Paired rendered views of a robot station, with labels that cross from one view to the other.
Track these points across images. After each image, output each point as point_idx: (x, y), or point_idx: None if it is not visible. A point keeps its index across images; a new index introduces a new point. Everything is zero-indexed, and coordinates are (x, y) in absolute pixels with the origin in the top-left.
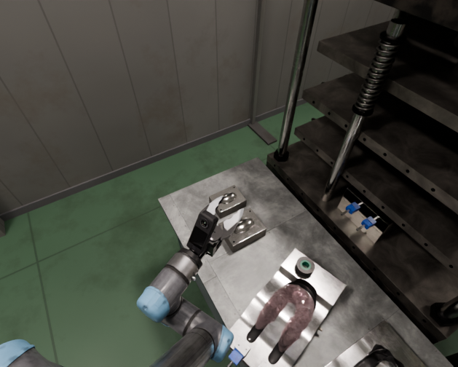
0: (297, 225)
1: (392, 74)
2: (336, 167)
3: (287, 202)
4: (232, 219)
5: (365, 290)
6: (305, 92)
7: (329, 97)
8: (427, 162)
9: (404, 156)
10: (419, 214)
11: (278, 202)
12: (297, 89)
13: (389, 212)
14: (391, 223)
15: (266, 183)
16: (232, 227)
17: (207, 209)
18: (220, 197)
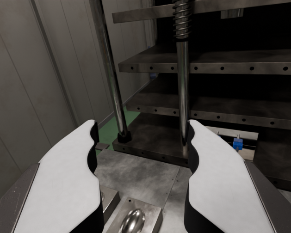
0: (184, 185)
1: None
2: (183, 110)
3: (158, 170)
4: (213, 161)
5: None
6: (120, 64)
7: (142, 60)
8: (257, 57)
9: (239, 60)
10: (272, 109)
11: (150, 175)
12: (112, 62)
13: (252, 119)
14: (257, 130)
15: (126, 165)
16: (269, 200)
17: (36, 188)
18: (89, 119)
